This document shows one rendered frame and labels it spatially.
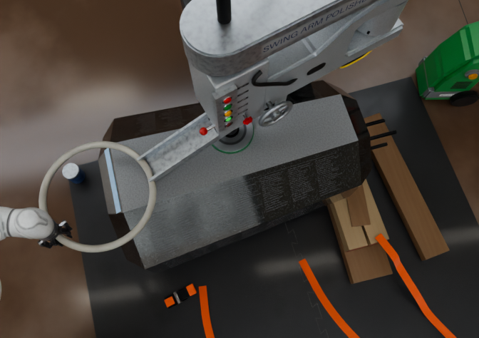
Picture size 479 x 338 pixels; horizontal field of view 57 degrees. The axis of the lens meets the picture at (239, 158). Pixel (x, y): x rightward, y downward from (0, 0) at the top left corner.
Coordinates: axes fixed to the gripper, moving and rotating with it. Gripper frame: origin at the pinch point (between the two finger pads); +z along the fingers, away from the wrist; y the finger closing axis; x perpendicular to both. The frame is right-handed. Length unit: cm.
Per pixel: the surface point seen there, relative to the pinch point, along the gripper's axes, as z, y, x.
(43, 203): -10.9, 4.4, 13.5
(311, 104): -9, 123, -34
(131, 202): -1.6, 31.1, -8.9
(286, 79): -57, 98, -29
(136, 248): 13.7, 19.2, -22.4
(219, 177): -5, 66, -28
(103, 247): -11.2, 10.4, -18.2
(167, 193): -2.8, 45.0, -17.1
